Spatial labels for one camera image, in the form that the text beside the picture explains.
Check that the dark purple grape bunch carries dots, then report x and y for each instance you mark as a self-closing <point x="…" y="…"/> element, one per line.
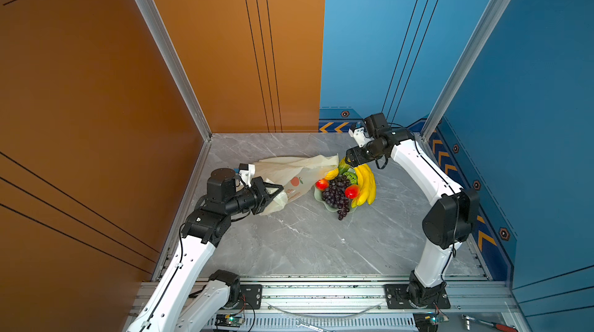
<point x="334" y="196"/>

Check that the yellow lemon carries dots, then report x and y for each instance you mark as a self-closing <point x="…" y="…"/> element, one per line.
<point x="332" y="174"/>

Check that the aluminium corner post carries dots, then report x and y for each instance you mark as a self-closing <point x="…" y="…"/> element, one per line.
<point x="482" y="32"/>
<point x="164" y="43"/>

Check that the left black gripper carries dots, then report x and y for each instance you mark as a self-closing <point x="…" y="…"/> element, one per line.
<point x="258" y="187"/>

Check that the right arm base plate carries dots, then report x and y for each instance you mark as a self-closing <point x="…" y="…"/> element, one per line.
<point x="414" y="296"/>

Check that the left green circuit board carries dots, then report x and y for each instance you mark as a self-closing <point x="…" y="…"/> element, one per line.
<point x="229" y="321"/>

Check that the red apple right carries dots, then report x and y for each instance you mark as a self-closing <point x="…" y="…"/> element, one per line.
<point x="352" y="192"/>

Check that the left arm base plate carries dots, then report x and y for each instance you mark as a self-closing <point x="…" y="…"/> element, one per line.
<point x="249" y="294"/>

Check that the yellow banana bunch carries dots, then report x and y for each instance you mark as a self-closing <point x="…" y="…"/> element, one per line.
<point x="367" y="188"/>

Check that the green kiwi half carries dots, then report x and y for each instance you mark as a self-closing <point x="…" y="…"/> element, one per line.
<point x="351" y="177"/>

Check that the right aluminium corner post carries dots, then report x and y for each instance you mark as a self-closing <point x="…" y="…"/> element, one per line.
<point x="482" y="32"/>

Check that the left aluminium corner post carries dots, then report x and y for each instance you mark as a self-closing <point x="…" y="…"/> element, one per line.
<point x="164" y="43"/>

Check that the red apple left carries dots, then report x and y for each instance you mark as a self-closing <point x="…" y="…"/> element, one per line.
<point x="322" y="184"/>

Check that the green orange mango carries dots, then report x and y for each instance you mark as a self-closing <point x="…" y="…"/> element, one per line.
<point x="343" y="166"/>

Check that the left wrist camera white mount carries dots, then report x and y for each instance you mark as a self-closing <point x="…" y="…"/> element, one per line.
<point x="246" y="173"/>

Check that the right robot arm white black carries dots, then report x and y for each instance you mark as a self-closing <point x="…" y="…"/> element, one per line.
<point x="447" y="225"/>

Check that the cream plastic bag orange print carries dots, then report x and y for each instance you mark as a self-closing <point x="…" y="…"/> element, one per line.
<point x="297" y="175"/>

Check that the green circuit board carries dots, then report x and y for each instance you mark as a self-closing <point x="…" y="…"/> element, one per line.
<point x="429" y="322"/>
<point x="229" y="321"/>

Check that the red apple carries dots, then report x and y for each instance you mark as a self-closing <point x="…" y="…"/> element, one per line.
<point x="352" y="192"/>
<point x="322" y="184"/>

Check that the green leaf-shaped plate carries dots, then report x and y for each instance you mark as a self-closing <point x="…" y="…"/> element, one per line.
<point x="318" y="197"/>

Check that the aluminium front rail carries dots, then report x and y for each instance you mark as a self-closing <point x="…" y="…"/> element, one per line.
<point x="305" y="303"/>

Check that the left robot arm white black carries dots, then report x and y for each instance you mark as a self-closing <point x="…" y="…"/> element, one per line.
<point x="231" y="195"/>

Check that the right green circuit board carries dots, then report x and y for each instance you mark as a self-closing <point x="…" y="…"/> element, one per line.
<point x="429" y="322"/>

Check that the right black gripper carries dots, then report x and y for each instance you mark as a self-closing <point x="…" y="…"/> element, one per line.
<point x="353" y="153"/>

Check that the red handled tool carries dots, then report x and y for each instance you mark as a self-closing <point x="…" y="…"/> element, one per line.
<point x="468" y="320"/>

